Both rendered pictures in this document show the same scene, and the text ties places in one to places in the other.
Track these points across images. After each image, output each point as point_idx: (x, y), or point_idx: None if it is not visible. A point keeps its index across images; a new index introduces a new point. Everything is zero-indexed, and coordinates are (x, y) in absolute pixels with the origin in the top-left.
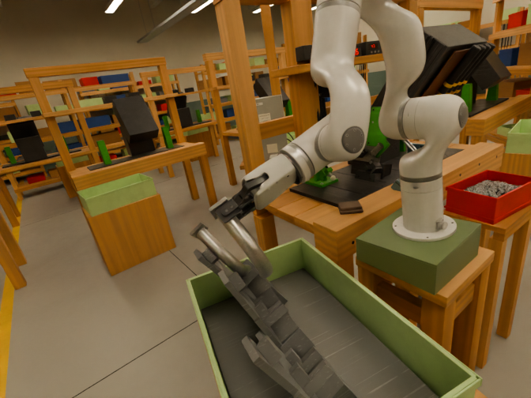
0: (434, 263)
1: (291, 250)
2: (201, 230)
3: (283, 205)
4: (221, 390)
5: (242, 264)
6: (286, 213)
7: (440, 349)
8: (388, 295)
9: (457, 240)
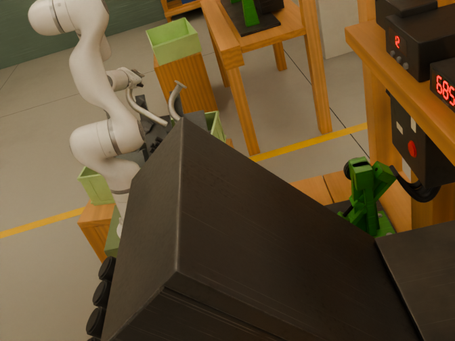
0: (116, 205)
1: None
2: (177, 84)
3: (326, 181)
4: None
5: (170, 112)
6: (300, 180)
7: (91, 175)
8: None
9: (112, 226)
